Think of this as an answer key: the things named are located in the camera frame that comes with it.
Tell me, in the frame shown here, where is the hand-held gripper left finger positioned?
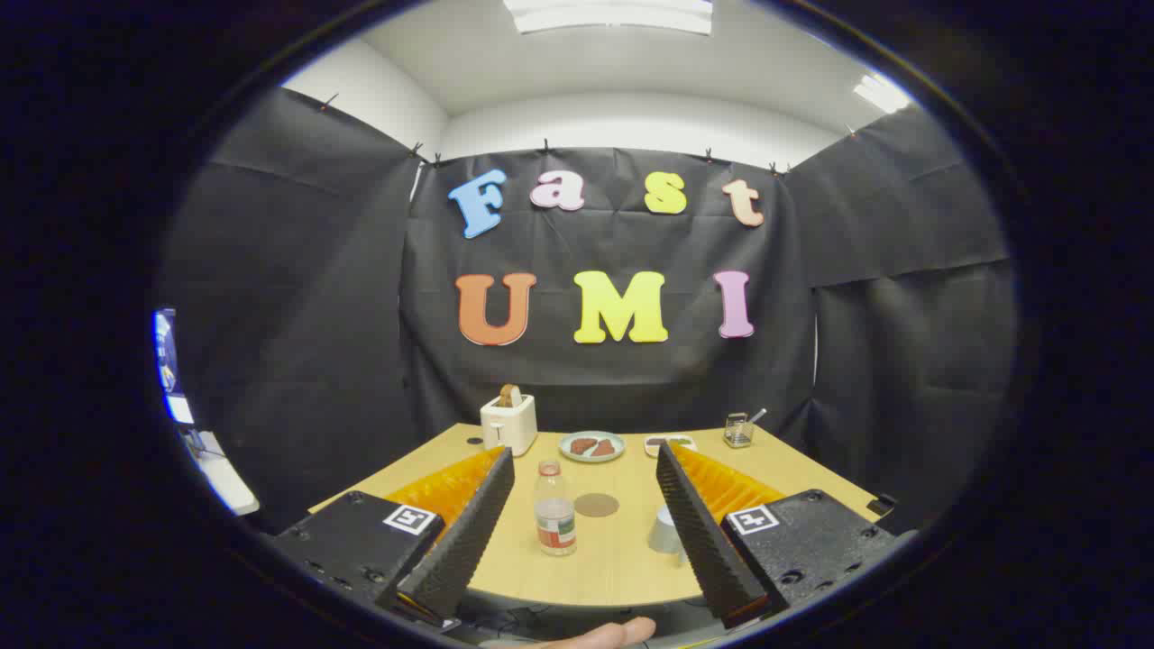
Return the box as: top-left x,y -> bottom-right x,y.
270,446 -> 517,629

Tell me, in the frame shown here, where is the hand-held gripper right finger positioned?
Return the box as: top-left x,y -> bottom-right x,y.
655,442 -> 902,630

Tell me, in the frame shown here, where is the white cup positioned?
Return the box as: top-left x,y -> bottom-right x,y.
647,503 -> 686,555

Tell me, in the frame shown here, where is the clear plastic juice bottle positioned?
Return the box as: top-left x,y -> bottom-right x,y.
534,460 -> 578,557

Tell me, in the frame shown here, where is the wooden table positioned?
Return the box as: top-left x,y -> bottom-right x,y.
311,424 -> 889,608

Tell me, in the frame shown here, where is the white toaster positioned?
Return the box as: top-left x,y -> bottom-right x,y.
480,394 -> 539,457

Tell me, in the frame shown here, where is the pale green plate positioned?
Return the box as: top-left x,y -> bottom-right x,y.
558,430 -> 627,463

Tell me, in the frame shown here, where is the white side desk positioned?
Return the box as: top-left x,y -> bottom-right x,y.
185,428 -> 261,516

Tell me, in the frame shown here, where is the black backdrop cloth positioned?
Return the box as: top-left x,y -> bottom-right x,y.
158,86 -> 1020,533

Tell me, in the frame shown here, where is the small ceiling light panel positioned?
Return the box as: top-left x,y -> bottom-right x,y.
853,72 -> 913,115

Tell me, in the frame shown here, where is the large ceiling light panel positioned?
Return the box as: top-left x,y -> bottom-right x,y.
502,0 -> 714,37

